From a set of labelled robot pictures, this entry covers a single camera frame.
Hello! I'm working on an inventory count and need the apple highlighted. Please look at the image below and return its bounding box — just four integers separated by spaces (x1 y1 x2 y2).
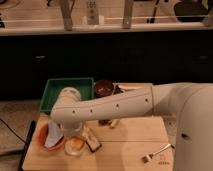
69 137 83 149

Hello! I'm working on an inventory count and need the paper cup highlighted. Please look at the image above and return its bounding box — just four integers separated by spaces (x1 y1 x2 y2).
65 136 86 156

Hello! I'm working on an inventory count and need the wrapped item behind arm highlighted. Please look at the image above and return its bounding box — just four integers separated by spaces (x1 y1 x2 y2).
114 84 143 94

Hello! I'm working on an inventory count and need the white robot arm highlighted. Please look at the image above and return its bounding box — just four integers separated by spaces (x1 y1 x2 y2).
51 83 213 171

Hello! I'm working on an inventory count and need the dark brown bowl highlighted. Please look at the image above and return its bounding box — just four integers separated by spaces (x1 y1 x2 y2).
94 80 114 98

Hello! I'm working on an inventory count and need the green plastic tray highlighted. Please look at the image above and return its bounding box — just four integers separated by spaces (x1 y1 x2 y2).
40 77 94 115

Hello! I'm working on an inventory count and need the small dark food piece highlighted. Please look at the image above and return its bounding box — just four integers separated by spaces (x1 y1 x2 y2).
98 120 110 126

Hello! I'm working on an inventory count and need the small tan food piece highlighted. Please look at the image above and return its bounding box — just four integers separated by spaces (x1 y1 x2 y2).
109 119 120 129

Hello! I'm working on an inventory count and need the wooden chair leg right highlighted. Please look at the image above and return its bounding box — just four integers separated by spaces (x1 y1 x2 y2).
122 0 134 29

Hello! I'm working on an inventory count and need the wooden chair leg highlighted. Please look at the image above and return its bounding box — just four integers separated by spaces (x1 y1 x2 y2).
59 0 72 31
122 0 134 29

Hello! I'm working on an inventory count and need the white cloth napkin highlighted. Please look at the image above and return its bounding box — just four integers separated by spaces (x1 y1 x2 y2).
44 120 63 148

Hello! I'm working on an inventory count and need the white remote control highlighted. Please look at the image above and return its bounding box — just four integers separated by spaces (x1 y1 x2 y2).
86 0 99 25

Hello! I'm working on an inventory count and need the silver fork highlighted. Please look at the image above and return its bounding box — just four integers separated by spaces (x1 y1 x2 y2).
141 144 174 163

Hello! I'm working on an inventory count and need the orange bowl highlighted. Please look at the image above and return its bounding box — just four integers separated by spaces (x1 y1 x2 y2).
36 124 66 151

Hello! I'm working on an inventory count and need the wooden chair leg left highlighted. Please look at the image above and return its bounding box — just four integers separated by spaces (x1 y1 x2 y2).
59 0 72 31

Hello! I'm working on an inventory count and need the black cable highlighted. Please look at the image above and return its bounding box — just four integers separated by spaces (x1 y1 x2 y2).
0 118 27 144

